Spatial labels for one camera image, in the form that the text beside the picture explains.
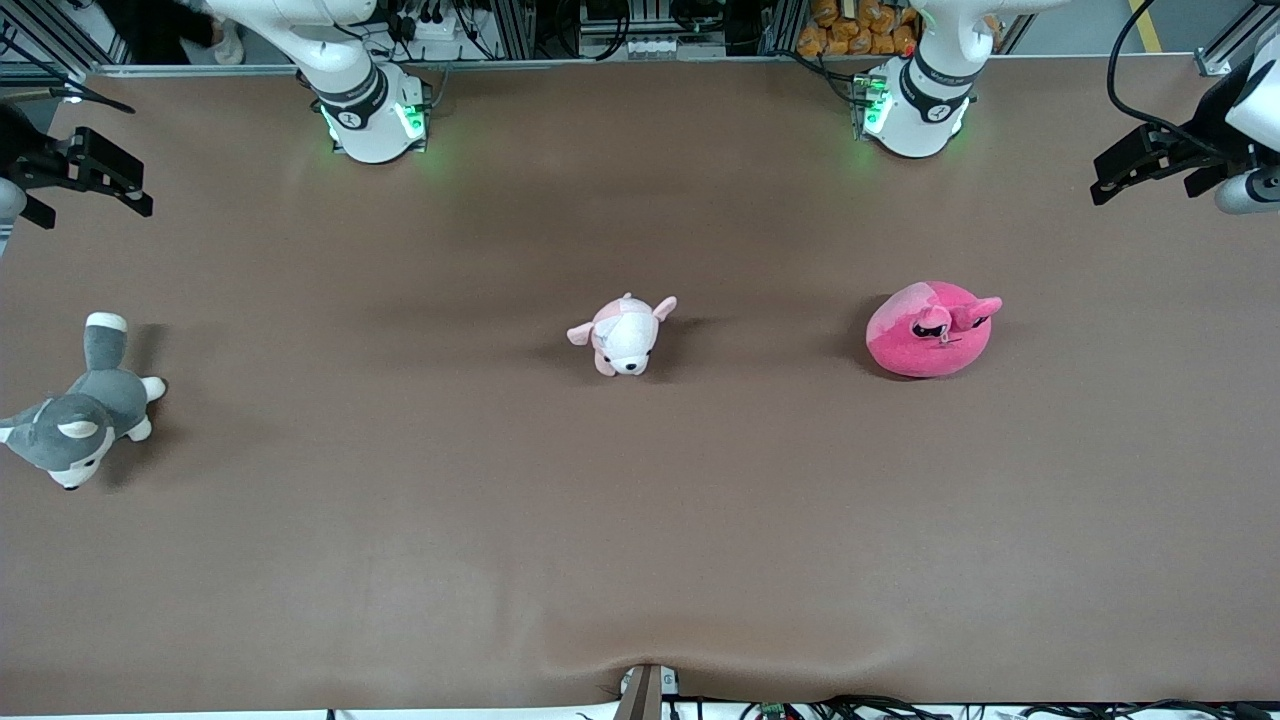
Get white power strip with plugs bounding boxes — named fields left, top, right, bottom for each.
left=385, top=5, right=471, bottom=46

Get brown camera stand post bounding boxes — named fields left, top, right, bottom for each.
left=613, top=663, right=664, bottom=720

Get person leg dark trousers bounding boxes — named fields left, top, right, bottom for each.
left=100, top=0, right=216, bottom=66

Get aluminium frame post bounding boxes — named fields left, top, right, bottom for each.
left=765, top=0, right=809, bottom=56
left=488, top=0, right=538, bottom=61

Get silver table edge rail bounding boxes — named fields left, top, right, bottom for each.
left=85, top=58, right=1201, bottom=77

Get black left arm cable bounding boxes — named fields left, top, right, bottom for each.
left=1105, top=0, right=1236, bottom=161

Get brown table cover mat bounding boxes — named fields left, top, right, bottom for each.
left=0, top=58, right=1280, bottom=713

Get silver table clamp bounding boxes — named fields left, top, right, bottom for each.
left=620, top=668, right=683, bottom=698

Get pale pink white puppy plush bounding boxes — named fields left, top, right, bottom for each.
left=566, top=293, right=679, bottom=378

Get round hot pink plush toy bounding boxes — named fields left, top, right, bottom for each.
left=865, top=281, right=1004, bottom=380

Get black cable bundle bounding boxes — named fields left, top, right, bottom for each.
left=735, top=695, right=1280, bottom=720

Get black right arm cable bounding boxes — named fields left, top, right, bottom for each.
left=0, top=30, right=136, bottom=113

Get slanted aluminium frame profile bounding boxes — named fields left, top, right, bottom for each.
left=1195, top=20, right=1280, bottom=77
left=0, top=0, right=131, bottom=76

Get grey white husky plush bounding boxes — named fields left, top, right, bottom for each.
left=0, top=312, right=168, bottom=491

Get orange snack bags pile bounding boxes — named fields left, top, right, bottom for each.
left=797, top=0, right=923, bottom=57

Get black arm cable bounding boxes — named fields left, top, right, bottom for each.
left=1105, top=0, right=1236, bottom=161
left=0, top=30, right=136, bottom=113

